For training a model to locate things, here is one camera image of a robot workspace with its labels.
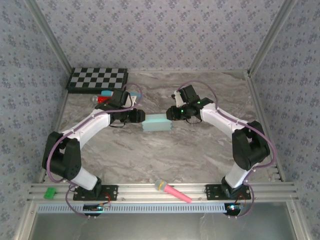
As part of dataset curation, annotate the teal and white paper box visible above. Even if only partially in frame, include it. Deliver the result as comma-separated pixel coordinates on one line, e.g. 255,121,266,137
141,113,173,133

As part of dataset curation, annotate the teal toy microphone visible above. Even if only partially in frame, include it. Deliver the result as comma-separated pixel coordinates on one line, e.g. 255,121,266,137
100,89,140,99

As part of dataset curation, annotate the red glitter toy microphone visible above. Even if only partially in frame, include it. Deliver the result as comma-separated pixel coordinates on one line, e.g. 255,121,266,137
90,95,111,105

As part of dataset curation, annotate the black and white checkerboard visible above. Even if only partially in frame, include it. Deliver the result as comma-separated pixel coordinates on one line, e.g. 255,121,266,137
65,66,130,95

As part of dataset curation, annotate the pink toy microphone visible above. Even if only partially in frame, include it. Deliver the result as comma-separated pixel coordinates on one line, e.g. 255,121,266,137
154,178,193,204

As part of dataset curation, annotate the green toy block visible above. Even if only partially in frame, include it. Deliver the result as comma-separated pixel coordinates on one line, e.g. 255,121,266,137
43,187,58,200

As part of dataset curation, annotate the grey metal sheet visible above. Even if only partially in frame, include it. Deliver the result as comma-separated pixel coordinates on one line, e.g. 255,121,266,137
29,201,299,240

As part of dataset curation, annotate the thin black camera cable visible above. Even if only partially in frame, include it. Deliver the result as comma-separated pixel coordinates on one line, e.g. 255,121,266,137
109,119,126,129
185,116,203,126

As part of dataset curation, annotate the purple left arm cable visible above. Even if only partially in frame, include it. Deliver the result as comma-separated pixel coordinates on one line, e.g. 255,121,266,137
46,82,144,220

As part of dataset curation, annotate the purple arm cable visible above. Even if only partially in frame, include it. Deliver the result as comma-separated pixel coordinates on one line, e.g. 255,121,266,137
46,82,144,220
175,79,278,220

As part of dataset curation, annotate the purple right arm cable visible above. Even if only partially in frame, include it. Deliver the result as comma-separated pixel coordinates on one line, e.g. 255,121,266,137
175,79,278,220

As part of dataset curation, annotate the aluminium table end rail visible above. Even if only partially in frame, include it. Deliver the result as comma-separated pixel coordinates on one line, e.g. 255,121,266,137
126,68,251,75

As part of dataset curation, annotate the aluminium table side rail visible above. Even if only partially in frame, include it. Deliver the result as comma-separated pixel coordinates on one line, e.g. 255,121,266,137
38,71,75,184
245,70,287,183

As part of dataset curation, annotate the long aluminium base rail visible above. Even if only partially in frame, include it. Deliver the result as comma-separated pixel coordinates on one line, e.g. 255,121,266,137
24,181,300,203

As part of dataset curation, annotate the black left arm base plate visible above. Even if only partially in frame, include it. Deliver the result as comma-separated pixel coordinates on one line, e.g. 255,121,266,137
72,184,119,202

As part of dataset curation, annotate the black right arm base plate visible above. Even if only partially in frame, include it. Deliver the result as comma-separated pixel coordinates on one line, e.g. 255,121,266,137
205,183,252,201

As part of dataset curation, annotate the grey slotted cable duct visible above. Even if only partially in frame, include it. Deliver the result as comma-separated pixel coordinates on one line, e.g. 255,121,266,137
36,202,227,214

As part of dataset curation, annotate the aluminium frame post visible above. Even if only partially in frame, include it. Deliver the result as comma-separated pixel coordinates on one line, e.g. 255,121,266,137
248,0,299,76
24,0,74,74

